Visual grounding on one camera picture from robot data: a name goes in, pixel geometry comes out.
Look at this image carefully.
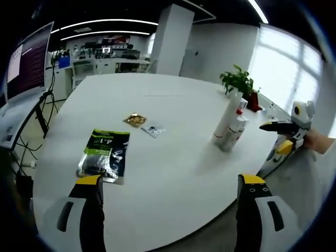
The black hanging cable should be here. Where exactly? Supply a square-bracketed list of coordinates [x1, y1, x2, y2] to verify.
[46, 51, 57, 111]

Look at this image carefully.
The blue storage bin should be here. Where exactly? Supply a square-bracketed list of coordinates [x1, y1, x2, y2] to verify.
[58, 56, 72, 69]

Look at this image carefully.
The black-legged laptop stand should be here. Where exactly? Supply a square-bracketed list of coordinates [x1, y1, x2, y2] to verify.
[10, 90, 57, 158]

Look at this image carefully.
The small silver skincare sachet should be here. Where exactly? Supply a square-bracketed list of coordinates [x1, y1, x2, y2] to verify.
[140, 119, 167, 139]

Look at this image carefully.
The white lab bench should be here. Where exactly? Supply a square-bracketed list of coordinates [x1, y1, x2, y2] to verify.
[72, 56, 152, 89]

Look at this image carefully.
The red container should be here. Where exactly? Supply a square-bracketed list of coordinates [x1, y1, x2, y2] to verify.
[247, 92, 264, 113]

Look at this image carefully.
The ceiling light strip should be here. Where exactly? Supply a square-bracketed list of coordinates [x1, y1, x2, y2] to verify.
[60, 30, 152, 41]
[50, 18, 160, 34]
[247, 0, 269, 25]

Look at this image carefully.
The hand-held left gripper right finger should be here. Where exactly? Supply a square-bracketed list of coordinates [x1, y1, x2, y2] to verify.
[235, 173, 303, 252]

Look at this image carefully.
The gold foil skincare packet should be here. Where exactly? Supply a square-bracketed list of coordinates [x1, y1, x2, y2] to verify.
[122, 112, 148, 129]

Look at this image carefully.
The silver dark skincare sachet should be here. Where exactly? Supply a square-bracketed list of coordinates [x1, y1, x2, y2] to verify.
[75, 146, 127, 185]

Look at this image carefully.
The open silver laptop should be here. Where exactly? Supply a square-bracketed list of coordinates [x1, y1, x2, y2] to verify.
[0, 22, 55, 152]

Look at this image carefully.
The green potted plant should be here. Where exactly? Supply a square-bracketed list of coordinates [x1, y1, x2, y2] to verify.
[219, 65, 260, 102]

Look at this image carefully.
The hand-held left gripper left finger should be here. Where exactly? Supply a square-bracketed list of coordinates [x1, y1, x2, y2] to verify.
[40, 174, 107, 252]

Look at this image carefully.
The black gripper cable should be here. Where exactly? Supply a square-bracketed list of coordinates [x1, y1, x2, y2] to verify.
[265, 151, 296, 177]

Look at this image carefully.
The white skincare tube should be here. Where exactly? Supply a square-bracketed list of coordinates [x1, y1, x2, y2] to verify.
[213, 91, 244, 144]

